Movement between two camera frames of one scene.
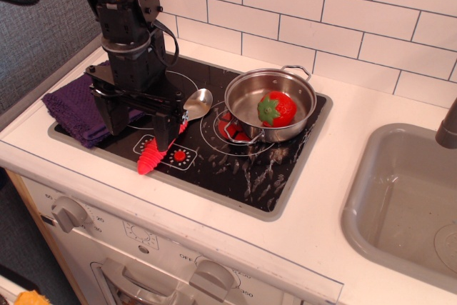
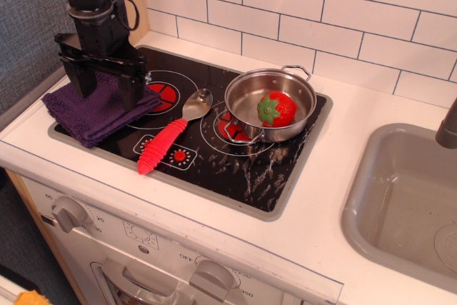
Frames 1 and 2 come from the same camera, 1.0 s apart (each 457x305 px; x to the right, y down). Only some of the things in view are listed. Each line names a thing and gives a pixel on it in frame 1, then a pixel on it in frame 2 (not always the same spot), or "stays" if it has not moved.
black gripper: x=137 y=71 -> x=101 y=42
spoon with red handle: x=196 y=105 stays
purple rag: x=76 y=111 stays
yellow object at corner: x=31 y=298 stays
